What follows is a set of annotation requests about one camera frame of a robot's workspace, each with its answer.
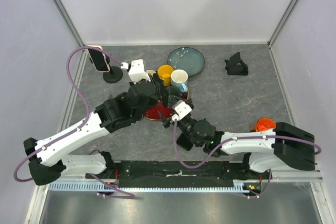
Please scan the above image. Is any black phone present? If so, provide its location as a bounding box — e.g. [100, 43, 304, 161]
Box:
[176, 133, 194, 151]

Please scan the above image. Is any black folding phone stand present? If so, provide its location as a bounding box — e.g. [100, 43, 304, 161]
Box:
[224, 51, 249, 76]

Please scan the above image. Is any orange mug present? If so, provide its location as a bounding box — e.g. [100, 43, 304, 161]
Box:
[253, 118, 276, 132]

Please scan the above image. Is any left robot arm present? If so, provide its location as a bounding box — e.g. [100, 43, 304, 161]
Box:
[23, 73, 169, 186]

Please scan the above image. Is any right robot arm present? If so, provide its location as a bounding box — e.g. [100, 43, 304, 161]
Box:
[160, 99, 321, 179]

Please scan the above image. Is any black round-base phone stand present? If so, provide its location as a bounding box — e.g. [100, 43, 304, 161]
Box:
[103, 56, 123, 83]

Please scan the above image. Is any phone in pink case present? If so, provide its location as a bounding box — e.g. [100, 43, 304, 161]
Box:
[87, 49, 110, 72]

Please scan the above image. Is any grey-green ceramic mug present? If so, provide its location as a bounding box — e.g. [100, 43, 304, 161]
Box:
[166, 86, 181, 106]

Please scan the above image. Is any yellow ceramic mug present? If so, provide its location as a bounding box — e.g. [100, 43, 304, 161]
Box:
[157, 65, 174, 87]

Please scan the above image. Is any cream ceramic mug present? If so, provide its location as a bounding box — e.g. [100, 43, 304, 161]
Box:
[146, 69, 156, 77]

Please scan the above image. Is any round red tray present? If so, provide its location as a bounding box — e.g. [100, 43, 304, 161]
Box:
[144, 91, 189, 121]

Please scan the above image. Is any light blue mug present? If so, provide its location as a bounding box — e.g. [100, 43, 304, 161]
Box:
[171, 69, 188, 93]

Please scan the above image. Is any teal ceramic plate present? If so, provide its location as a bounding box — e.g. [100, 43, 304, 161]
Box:
[167, 47, 205, 76]

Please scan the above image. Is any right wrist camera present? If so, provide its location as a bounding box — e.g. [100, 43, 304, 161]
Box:
[171, 100, 192, 122]

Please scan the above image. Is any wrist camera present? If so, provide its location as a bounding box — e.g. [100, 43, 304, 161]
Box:
[121, 59, 151, 84]
[171, 100, 192, 122]

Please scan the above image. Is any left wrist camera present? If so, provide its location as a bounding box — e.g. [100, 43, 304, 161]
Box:
[121, 59, 151, 84]

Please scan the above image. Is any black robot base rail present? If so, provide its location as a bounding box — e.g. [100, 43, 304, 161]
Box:
[98, 161, 270, 189]

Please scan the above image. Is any slotted cable duct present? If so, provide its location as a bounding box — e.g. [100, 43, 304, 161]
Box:
[49, 181, 249, 193]

